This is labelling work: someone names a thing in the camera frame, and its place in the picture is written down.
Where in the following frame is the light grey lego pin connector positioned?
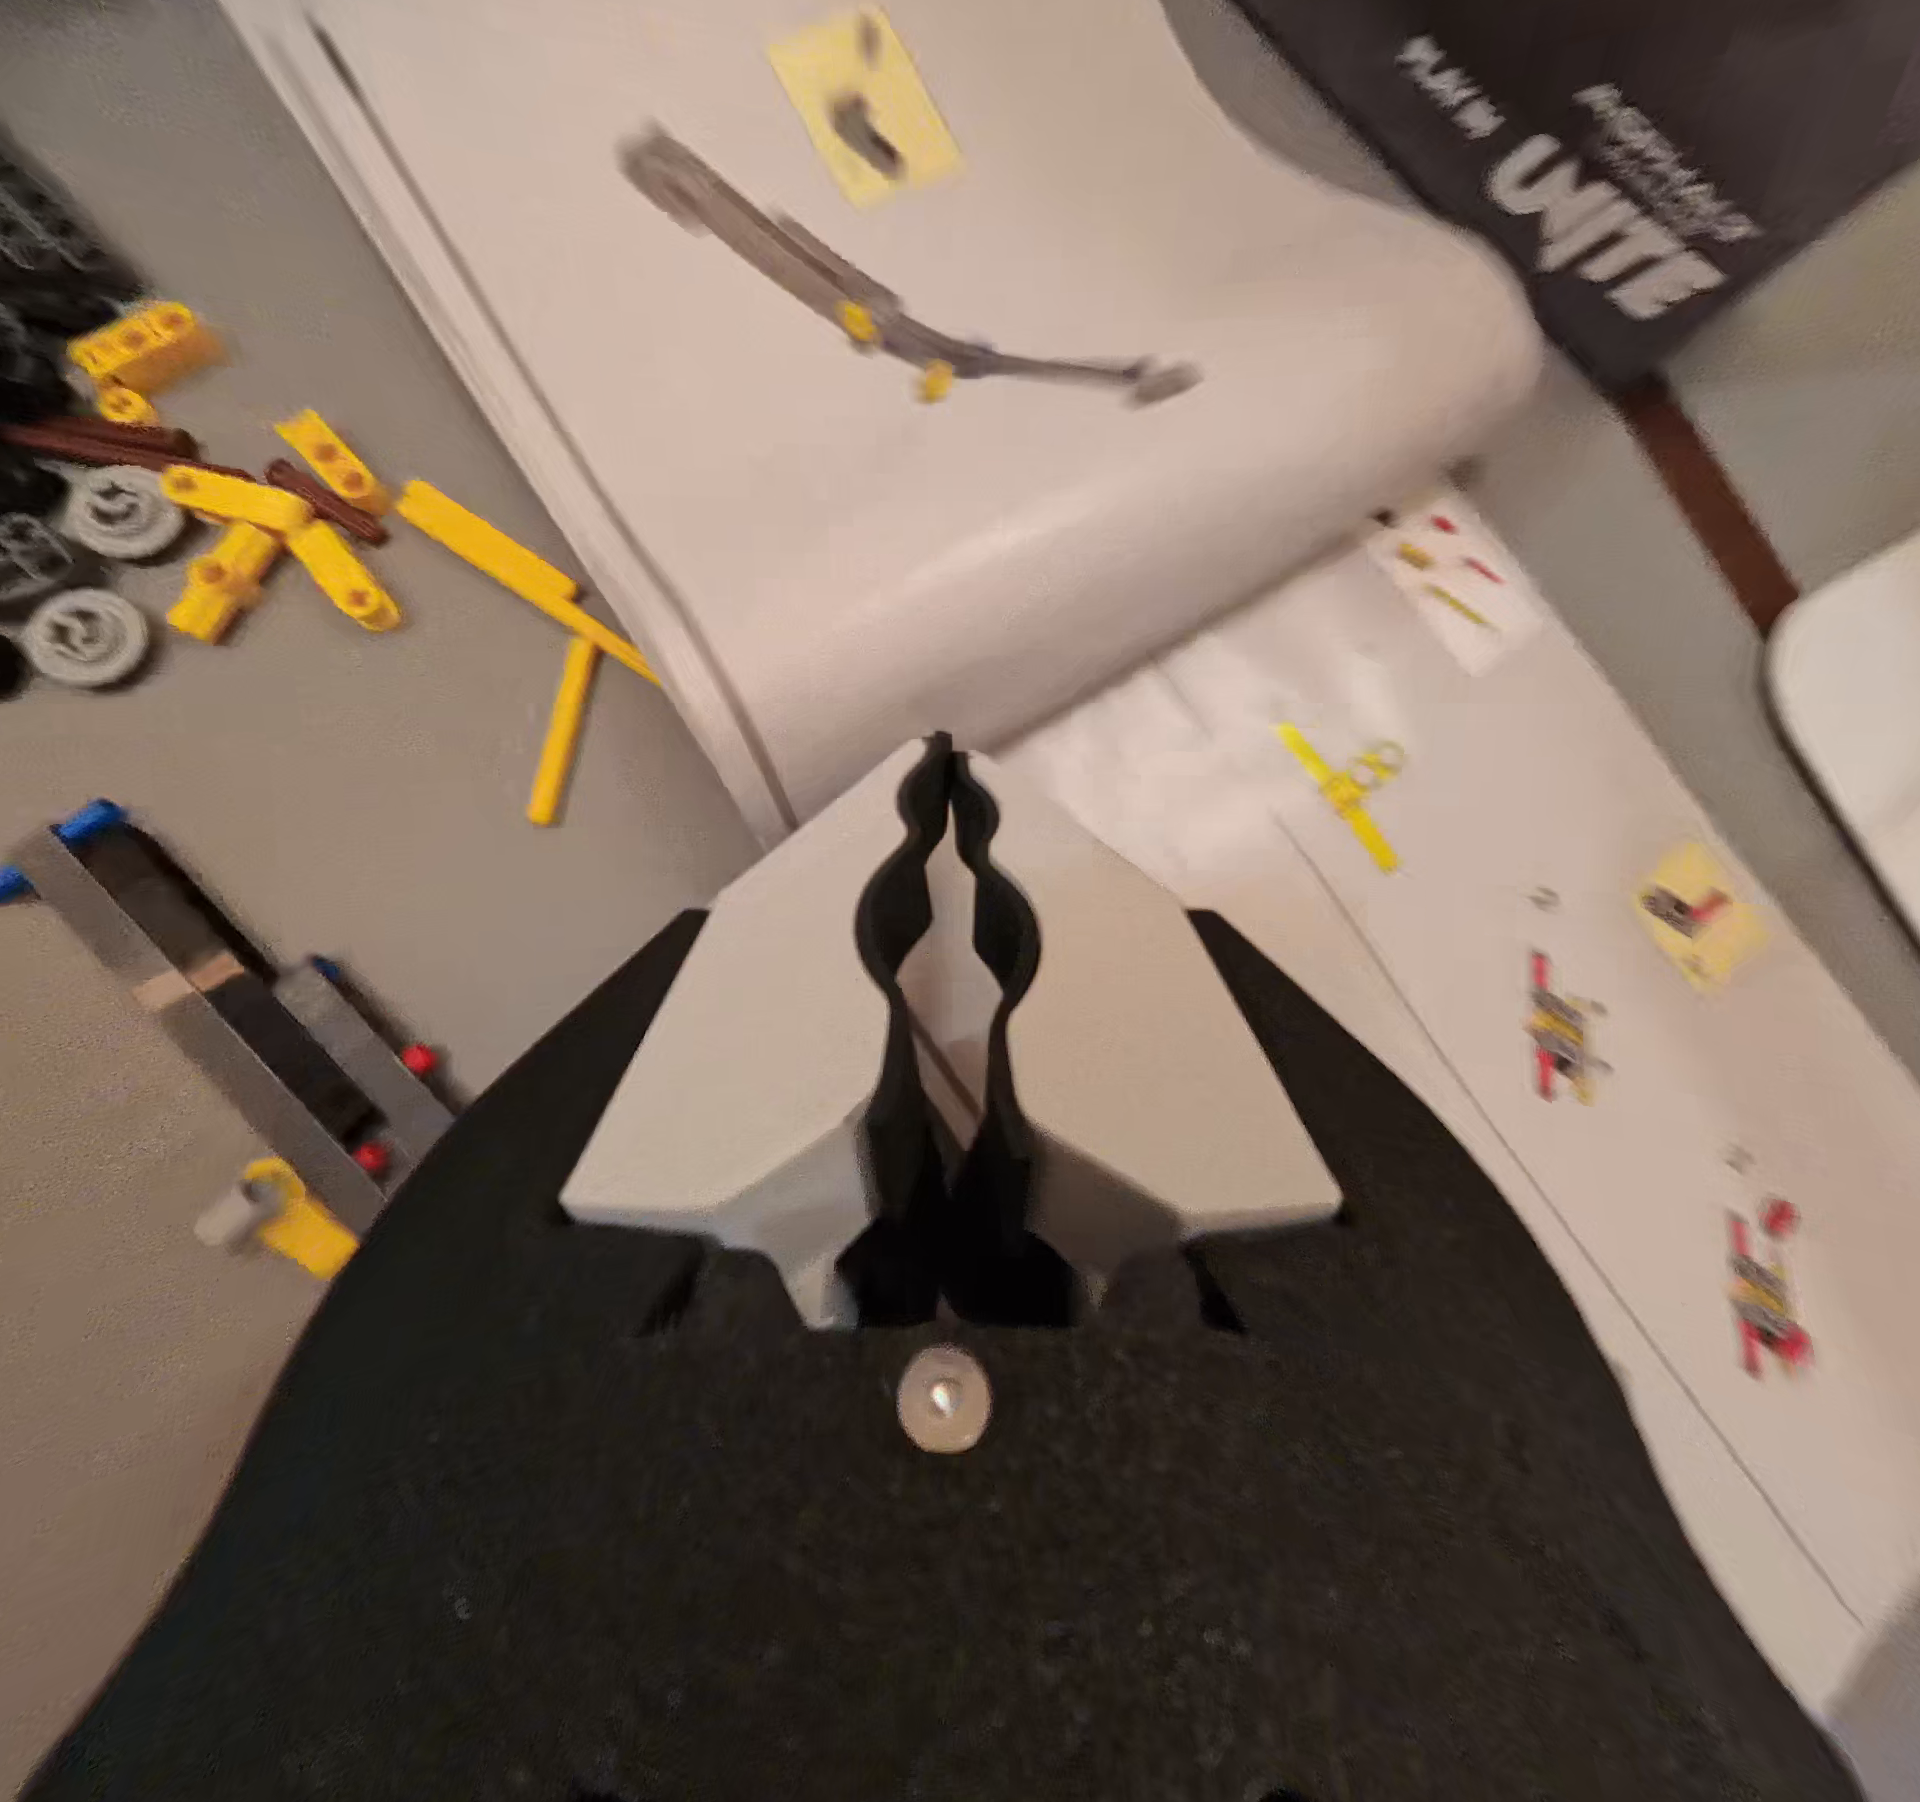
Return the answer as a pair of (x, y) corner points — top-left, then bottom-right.
(196, 1179), (293, 1252)

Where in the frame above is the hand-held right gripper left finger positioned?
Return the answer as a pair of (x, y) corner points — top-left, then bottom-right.
(559, 734), (957, 1328)

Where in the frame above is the lego set box with yellow car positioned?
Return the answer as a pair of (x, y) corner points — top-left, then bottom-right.
(1109, 0), (1920, 389)

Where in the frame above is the cluster of small black lego pieces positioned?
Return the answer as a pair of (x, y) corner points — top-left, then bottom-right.
(0, 319), (111, 702)

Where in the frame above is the instruction booklet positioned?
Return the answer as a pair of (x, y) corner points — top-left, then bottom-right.
(152, 0), (1920, 1739)

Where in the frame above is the dark brown lego axle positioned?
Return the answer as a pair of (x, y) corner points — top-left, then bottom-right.
(0, 416), (203, 472)
(266, 457), (397, 547)

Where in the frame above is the cluster of yellow lego pieces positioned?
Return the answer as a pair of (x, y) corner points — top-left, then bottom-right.
(70, 303), (667, 834)

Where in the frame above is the long grey lego beam assembly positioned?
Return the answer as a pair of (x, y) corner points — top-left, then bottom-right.
(0, 798), (461, 1238)

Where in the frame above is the white document stand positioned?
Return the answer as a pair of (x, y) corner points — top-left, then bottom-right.
(1762, 526), (1920, 944)

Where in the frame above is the light grey round lego piece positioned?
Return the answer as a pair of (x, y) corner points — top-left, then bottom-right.
(22, 586), (156, 693)
(70, 466), (193, 564)

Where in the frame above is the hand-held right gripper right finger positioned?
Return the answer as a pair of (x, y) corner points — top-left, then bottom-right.
(943, 751), (1343, 1328)

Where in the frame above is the stack of long black lego beams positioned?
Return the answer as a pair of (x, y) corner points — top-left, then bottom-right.
(0, 131), (148, 340)

